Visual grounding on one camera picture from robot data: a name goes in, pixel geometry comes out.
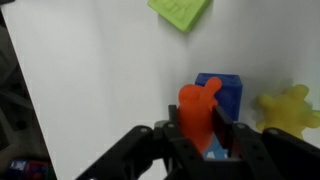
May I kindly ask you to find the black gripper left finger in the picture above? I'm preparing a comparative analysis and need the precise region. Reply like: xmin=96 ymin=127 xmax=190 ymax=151
xmin=76 ymin=105 xmax=207 ymax=180

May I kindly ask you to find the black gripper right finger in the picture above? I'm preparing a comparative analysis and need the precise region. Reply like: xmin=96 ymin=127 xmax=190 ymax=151
xmin=211 ymin=106 xmax=320 ymax=180

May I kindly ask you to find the orange toy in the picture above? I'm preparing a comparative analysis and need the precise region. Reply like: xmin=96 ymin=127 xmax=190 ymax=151
xmin=178 ymin=77 xmax=222 ymax=154

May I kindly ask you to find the yellow star toy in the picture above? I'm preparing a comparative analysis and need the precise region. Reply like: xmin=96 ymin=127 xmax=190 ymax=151
xmin=256 ymin=84 xmax=320 ymax=139

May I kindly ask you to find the light blue toy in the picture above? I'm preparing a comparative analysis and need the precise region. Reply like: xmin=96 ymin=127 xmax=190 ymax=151
xmin=203 ymin=138 xmax=228 ymax=160

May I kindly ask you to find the dark blue block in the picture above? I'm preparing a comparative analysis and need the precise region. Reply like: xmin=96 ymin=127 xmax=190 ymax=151
xmin=195 ymin=73 xmax=243 ymax=121

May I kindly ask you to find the lime green block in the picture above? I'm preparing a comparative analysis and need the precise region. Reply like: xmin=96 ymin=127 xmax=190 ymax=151
xmin=147 ymin=0 xmax=213 ymax=32

